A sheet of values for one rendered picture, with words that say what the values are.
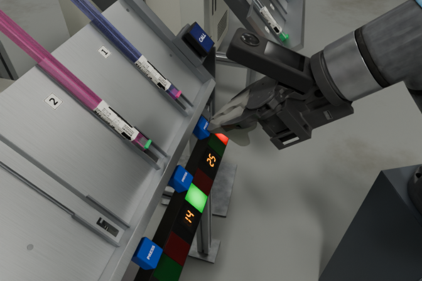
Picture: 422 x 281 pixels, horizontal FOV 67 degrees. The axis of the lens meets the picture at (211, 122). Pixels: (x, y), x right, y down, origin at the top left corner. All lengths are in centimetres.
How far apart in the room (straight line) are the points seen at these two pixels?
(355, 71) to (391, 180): 38
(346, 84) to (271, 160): 105
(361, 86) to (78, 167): 32
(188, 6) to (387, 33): 53
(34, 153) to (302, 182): 113
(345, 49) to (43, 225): 36
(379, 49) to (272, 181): 102
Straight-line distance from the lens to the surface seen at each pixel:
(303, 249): 121
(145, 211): 38
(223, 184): 130
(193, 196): 48
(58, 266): 36
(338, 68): 39
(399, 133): 174
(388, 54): 38
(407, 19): 38
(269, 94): 42
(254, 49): 40
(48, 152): 38
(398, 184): 72
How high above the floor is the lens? 106
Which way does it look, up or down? 43 degrees down
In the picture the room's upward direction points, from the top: straight up
